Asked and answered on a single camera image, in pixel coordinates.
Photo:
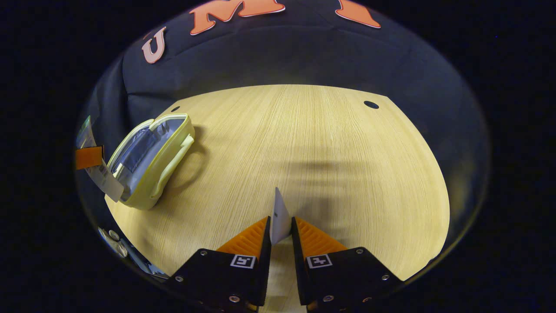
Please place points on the pale yellow suitcase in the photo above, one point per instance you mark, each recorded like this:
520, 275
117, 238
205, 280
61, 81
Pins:
173, 148

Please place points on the white skin care sachet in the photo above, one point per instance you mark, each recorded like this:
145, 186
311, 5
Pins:
280, 217

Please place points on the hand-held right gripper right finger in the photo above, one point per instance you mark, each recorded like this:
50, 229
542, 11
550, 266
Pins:
297, 269

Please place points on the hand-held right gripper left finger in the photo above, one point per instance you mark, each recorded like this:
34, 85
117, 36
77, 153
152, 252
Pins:
264, 269

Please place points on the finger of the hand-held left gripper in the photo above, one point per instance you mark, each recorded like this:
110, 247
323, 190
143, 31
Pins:
89, 158

